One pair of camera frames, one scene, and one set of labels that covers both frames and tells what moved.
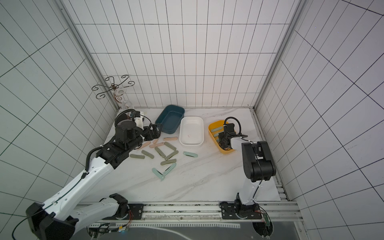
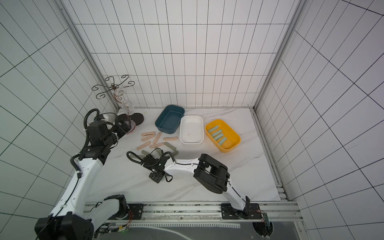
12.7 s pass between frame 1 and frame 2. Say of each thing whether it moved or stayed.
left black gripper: moved
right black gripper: moved
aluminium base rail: stayed
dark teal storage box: stayed
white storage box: stayed
